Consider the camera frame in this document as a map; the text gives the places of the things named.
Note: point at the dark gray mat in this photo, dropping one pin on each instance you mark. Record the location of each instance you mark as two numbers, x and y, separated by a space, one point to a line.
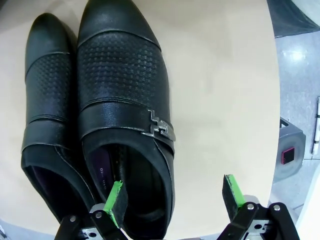
300 25

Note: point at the black leather dress shoe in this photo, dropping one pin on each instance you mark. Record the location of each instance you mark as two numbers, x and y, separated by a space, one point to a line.
47 90
120 82

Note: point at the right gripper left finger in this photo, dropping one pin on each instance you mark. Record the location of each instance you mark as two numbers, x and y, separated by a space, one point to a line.
113 205

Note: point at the gray box with red square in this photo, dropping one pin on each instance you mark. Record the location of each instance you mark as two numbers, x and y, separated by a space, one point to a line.
291 150

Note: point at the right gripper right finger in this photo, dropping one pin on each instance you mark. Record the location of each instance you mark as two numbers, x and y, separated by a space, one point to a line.
232 197

